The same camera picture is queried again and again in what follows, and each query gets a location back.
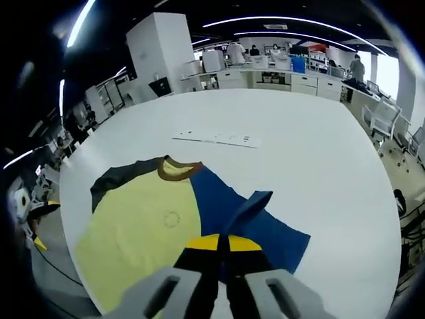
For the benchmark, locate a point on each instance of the black bin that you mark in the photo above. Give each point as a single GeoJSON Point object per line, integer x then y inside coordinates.
{"type": "Point", "coordinates": [161, 87]}

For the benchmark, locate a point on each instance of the short curved ceiling light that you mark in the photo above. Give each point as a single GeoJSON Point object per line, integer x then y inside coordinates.
{"type": "Point", "coordinates": [252, 33]}

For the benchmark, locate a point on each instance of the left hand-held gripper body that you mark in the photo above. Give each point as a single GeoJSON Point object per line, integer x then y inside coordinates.
{"type": "Point", "coordinates": [20, 202]}

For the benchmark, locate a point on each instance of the long curved ceiling light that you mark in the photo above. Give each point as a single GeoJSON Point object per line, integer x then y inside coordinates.
{"type": "Point", "coordinates": [216, 24]}

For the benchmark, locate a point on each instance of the small white appliance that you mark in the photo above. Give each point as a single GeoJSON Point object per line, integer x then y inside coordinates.
{"type": "Point", "coordinates": [193, 69]}

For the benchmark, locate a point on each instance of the straight ceiling light strip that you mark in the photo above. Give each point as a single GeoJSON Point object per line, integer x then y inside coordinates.
{"type": "Point", "coordinates": [78, 28]}
{"type": "Point", "coordinates": [61, 96]}
{"type": "Point", "coordinates": [18, 159]}

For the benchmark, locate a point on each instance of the glass door cabinet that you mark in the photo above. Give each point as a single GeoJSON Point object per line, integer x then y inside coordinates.
{"type": "Point", "coordinates": [113, 94]}

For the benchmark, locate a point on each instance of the black metal stand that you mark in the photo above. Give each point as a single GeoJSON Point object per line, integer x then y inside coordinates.
{"type": "Point", "coordinates": [400, 199]}

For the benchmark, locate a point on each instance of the blue box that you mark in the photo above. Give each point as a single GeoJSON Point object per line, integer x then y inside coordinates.
{"type": "Point", "coordinates": [298, 64]}

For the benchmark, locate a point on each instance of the white office chair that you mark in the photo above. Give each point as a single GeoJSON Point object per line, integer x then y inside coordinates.
{"type": "Point", "coordinates": [383, 118]}

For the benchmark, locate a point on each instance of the white flat table strip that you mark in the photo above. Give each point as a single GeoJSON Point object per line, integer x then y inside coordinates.
{"type": "Point", "coordinates": [216, 138]}

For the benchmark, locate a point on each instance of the large white appliance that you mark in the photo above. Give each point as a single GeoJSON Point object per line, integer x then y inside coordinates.
{"type": "Point", "coordinates": [214, 61]}

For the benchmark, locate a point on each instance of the white cabinet counter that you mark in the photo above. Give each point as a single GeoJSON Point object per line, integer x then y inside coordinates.
{"type": "Point", "coordinates": [302, 84]}

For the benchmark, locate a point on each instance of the white square pillar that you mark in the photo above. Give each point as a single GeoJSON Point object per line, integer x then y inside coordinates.
{"type": "Point", "coordinates": [406, 93]}
{"type": "Point", "coordinates": [159, 50]}

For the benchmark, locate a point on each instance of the ceiling air vent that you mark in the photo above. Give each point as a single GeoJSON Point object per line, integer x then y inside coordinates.
{"type": "Point", "coordinates": [275, 27]}

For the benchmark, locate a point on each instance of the yellow blue grey garment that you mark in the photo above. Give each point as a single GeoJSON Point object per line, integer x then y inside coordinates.
{"type": "Point", "coordinates": [139, 212]}

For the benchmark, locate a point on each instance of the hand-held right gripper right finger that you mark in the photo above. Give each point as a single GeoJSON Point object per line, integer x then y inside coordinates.
{"type": "Point", "coordinates": [247, 266]}

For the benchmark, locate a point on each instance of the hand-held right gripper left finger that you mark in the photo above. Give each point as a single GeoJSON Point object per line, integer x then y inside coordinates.
{"type": "Point", "coordinates": [196, 266]}

